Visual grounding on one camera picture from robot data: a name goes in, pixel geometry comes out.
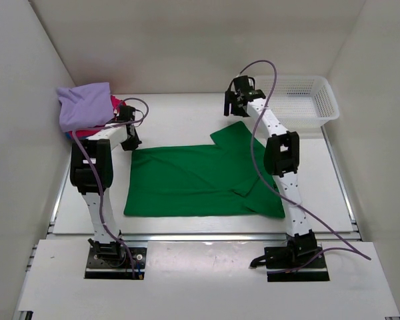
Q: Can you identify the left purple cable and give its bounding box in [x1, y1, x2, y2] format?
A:
[71, 97, 150, 279]

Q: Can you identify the aluminium rail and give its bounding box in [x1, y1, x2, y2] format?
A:
[47, 129, 361, 241]

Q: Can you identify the green t shirt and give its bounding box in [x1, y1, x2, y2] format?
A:
[123, 121, 285, 219]

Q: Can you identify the white plastic basket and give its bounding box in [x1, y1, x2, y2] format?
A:
[269, 75, 339, 131]

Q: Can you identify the folded lilac t shirt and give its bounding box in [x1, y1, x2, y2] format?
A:
[56, 82, 114, 133]

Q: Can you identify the purple cable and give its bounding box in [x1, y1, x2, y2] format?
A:
[71, 97, 150, 279]
[238, 59, 372, 275]

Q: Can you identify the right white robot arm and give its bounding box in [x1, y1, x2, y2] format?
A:
[224, 75, 317, 267]

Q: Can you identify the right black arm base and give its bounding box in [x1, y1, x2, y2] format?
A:
[249, 231, 330, 283]

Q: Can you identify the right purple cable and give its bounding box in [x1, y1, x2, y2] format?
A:
[238, 59, 372, 275]

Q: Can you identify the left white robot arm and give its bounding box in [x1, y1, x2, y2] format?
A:
[69, 102, 146, 265]

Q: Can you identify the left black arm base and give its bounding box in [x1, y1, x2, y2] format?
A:
[84, 239, 147, 281]

